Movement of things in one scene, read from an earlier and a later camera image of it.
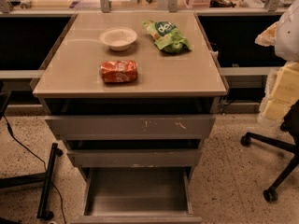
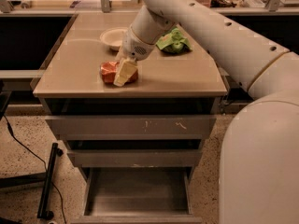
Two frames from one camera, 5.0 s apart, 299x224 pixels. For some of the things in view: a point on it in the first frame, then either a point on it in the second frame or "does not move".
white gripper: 288,39 -> 135,47
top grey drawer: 83,127 does not move
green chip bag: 166,36 does not move
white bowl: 118,38 does not move
